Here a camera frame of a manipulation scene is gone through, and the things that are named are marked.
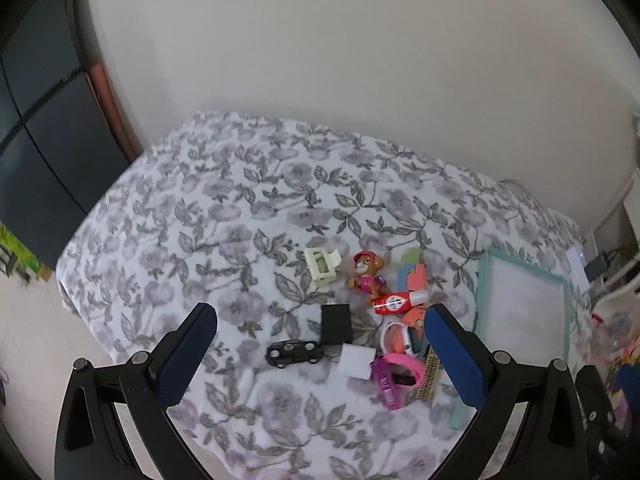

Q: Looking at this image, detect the white square box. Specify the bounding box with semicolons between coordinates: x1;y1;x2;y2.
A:
337;344;376;380

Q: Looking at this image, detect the red white glue bottle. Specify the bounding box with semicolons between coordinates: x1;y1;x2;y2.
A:
372;289;428;315

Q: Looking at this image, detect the orange blue carrot knife toy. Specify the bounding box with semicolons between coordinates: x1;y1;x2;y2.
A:
402;308;425;348

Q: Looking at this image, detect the dark window panel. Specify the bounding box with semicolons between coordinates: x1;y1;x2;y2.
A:
1;0;129;266

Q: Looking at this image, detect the black power adapter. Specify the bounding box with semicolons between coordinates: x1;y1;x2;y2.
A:
320;304;352;346

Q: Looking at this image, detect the white router box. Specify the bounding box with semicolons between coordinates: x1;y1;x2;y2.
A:
566;246;590;294

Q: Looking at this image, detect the patterned gold black strip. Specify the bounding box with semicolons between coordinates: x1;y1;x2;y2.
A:
416;347;440;403

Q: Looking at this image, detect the black toy car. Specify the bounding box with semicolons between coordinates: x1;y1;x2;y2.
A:
266;339;324;368

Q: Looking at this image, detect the pink wristband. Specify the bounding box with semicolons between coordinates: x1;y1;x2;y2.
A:
371;353;425;411

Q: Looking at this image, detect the cream plastic toy chair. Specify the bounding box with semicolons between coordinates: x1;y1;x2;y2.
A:
304;248;342;286

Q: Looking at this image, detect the teal framed white tray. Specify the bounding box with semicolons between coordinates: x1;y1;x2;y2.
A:
447;247;573;430

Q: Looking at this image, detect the long orange carrot knife toy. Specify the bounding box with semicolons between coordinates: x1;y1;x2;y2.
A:
397;248;427;292

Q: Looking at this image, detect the white shelf unit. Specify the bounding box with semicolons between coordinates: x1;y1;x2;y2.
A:
584;167;639;306

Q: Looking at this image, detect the brown puppy toy figure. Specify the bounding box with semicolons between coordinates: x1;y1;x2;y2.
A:
347;250;388;304

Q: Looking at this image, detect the floral grey white blanket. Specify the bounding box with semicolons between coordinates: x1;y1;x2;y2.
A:
56;112;580;479

